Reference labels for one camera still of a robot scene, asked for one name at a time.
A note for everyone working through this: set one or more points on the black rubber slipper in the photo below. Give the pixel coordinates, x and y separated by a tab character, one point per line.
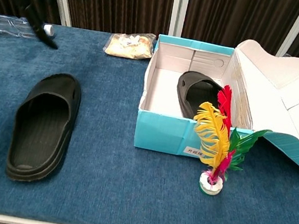
40	134
198	94

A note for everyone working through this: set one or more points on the light blue cardboard shoe box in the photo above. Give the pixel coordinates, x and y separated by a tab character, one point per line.
163	134

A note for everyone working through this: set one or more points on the clear bottle with white cap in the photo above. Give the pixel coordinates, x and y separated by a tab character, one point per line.
6	25

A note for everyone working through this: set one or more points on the clear plastic snack bag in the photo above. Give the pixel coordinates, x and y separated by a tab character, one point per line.
128	47

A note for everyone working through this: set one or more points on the colourful feather shuttlecock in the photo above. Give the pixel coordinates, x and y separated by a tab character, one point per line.
214	133

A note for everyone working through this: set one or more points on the blue table cloth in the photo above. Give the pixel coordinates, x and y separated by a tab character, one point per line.
123	204

